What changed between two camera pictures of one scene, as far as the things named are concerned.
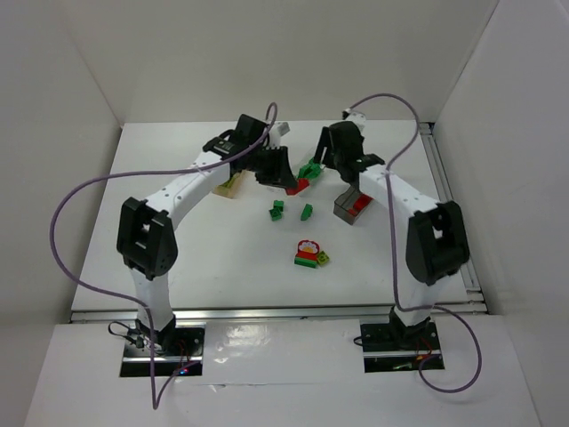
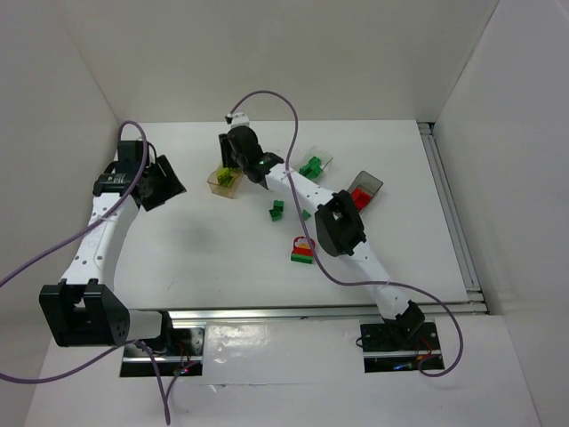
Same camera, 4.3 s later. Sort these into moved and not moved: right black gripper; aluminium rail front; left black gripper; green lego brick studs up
Moved: right black gripper; left black gripper
Not moved: green lego brick studs up; aluminium rail front
